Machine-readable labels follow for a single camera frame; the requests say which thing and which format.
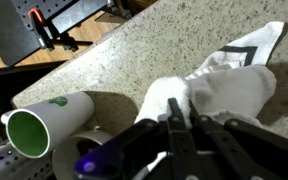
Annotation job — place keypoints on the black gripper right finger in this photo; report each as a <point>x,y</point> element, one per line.
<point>237,150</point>

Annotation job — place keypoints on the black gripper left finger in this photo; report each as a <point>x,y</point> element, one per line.
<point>180,150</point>

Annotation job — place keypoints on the white towel with black stripe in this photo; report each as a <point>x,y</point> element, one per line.
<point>234,86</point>

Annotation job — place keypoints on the white mug green inside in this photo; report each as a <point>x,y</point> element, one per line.
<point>67,113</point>

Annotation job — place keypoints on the perforated metal utensil holder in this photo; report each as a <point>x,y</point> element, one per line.
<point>10,166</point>

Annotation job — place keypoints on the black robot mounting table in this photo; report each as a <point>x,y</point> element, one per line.
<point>4,33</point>

